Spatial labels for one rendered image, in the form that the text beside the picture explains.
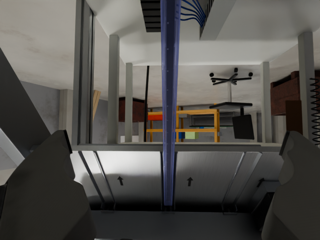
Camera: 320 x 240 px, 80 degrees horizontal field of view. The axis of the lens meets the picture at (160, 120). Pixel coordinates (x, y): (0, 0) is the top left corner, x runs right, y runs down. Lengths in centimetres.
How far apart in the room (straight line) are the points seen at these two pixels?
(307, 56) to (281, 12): 20
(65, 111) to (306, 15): 444
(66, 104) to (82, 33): 415
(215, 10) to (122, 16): 26
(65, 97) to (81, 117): 423
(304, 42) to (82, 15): 70
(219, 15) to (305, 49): 37
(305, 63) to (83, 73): 69
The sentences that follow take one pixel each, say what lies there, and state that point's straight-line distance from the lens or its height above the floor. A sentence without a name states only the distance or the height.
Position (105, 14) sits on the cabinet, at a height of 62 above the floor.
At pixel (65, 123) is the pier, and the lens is 471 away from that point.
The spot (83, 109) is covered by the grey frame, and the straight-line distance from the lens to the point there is 54.
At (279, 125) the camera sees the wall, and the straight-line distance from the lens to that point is 967.
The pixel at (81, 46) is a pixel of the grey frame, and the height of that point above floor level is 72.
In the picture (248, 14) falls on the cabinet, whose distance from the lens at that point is 67.
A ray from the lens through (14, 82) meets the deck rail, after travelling 30.
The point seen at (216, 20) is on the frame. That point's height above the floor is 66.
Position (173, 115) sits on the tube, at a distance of 20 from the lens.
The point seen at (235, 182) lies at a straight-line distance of 34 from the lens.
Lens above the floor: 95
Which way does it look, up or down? 4 degrees down
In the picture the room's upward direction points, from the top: 180 degrees counter-clockwise
